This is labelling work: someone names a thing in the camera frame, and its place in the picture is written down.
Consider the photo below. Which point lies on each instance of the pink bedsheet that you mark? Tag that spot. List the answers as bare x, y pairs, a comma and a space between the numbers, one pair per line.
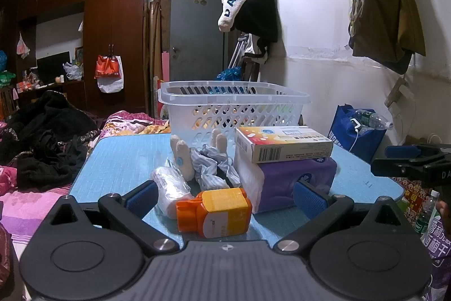
21, 213

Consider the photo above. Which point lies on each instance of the olive hanging tote bag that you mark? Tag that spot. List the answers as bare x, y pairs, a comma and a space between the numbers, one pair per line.
384, 22

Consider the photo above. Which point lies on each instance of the orange pill bottle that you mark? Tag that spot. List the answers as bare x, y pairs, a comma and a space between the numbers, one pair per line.
218, 205

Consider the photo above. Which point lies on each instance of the clear water bottle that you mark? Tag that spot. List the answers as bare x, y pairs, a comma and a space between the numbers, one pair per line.
373, 119

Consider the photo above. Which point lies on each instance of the blue plastic bag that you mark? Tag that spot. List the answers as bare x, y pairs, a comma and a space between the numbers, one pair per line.
229, 74

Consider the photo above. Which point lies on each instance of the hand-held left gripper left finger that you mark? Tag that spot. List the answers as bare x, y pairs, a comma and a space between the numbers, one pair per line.
141, 199

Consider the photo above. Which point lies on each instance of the plastic-wrapped white roll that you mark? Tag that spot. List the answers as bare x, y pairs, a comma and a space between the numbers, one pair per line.
171, 185

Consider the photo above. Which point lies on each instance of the white orange medicine box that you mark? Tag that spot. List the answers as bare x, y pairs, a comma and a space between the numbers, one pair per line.
282, 146

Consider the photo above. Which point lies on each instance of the orange white plastic bag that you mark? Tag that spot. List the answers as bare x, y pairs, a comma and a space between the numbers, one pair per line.
107, 70

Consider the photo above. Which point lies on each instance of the floral blanket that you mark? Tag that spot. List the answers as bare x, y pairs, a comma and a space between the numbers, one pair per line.
134, 124

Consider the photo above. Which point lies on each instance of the brown wooden wardrobe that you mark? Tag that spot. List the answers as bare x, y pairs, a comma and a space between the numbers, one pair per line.
112, 22

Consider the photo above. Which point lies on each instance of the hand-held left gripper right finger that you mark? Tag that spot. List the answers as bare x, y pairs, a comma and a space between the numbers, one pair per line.
310, 202

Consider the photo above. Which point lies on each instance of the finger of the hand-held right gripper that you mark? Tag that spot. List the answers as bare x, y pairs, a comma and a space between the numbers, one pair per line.
401, 151
398, 169

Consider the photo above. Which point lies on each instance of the black hanging garment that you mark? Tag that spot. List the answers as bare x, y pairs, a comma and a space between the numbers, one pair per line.
257, 19

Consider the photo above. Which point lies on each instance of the pink white hanging bag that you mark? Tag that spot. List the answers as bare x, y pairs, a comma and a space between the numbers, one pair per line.
23, 46

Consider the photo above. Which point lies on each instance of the purple tissue pack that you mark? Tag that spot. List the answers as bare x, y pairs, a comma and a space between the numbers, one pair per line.
282, 179

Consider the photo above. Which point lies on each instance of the pink board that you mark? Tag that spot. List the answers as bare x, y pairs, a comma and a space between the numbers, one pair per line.
165, 70

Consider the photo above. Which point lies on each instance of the black monitor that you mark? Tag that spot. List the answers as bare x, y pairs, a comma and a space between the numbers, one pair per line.
53, 66

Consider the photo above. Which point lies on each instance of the green plastic bag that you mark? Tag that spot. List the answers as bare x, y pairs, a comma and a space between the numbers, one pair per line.
6, 79

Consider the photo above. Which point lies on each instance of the plush doll striped clothes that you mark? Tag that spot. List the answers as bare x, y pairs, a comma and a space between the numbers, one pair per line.
211, 167

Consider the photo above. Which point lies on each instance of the white plastic basket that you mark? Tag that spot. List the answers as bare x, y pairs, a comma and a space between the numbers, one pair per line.
211, 93

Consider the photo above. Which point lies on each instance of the green plastic bottle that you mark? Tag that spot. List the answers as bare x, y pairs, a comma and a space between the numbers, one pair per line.
426, 213

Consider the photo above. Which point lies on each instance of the pile of dark clothes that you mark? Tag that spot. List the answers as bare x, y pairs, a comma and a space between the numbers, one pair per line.
45, 131

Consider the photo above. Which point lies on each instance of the grey door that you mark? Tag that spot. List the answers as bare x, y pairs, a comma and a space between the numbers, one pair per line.
197, 40

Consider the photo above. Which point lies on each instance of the purple printed bag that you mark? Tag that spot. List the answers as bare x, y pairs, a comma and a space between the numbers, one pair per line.
438, 248

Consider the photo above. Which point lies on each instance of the blue shopping bag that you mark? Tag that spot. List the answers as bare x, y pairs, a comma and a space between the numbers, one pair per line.
343, 137

